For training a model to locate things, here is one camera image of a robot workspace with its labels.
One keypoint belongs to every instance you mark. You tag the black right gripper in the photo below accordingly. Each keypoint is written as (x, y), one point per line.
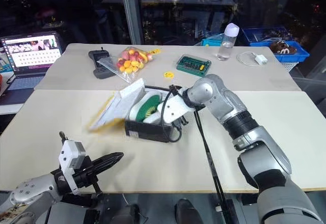
(180, 122)

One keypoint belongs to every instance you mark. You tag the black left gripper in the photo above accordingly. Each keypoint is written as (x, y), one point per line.
(84, 174)

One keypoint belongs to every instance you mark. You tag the black shoebox with yellow lid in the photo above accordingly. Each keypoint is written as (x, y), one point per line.
(146, 132)

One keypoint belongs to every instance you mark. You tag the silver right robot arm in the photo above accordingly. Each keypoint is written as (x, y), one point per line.
(267, 142)

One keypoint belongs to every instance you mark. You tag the open laptop computer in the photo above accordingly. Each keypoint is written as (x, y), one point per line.
(30, 53)

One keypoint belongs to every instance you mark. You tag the white shoe with green sole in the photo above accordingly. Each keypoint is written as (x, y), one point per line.
(147, 105)
(153, 119)

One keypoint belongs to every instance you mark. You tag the round yellow sticker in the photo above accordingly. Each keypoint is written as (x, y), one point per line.
(168, 75)

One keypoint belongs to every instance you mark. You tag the green screwdriver bit case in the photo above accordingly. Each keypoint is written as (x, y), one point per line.
(194, 65)

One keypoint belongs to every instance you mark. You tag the clear bag of toy fruit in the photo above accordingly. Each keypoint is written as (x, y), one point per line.
(131, 62)

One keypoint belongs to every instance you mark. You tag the teal plastic box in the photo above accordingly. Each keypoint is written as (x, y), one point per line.
(212, 41)

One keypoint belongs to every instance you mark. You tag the clear bottle with white cap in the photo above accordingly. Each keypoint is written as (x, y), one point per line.
(226, 45)

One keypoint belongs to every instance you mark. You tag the dark rounded shape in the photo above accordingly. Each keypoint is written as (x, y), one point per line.
(187, 212)

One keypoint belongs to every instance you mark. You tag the black handheld controller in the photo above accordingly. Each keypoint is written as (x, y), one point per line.
(101, 65)

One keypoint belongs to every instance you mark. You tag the white charger plug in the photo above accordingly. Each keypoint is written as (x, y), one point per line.
(261, 60)

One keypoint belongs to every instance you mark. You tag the blue plastic bin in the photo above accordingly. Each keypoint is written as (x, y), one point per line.
(298, 56)
(254, 34)

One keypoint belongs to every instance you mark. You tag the white mesh basket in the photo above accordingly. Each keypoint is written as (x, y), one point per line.
(293, 66)

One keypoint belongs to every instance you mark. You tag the brown and white plush item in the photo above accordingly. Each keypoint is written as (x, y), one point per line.
(282, 48)

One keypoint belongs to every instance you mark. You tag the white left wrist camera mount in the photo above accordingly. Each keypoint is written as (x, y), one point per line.
(67, 155)

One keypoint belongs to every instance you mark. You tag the grey window frame post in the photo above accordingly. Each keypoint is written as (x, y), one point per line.
(130, 12)

